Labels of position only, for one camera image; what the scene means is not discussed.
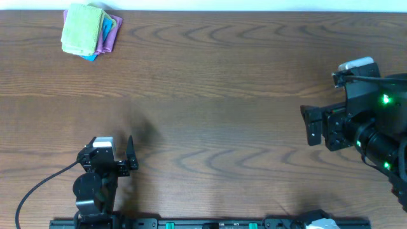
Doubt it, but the folded blue cloth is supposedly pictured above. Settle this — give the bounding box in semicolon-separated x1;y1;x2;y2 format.
81;17;111;62

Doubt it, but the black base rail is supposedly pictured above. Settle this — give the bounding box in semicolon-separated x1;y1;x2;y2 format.
49;218;371;229

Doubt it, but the green microfiber cloth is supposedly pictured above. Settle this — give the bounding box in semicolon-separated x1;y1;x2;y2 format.
61;3;104;56

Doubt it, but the folded yellow-green cloth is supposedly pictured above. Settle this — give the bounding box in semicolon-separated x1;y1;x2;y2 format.
88;2;117;30

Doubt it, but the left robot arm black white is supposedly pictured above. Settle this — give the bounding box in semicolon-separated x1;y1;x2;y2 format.
72;136;139;229

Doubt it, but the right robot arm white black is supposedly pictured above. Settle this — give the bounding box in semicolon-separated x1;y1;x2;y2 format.
300;73;406;209

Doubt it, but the folded purple cloth underneath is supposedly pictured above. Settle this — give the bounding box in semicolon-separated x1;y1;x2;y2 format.
101;15;123;53

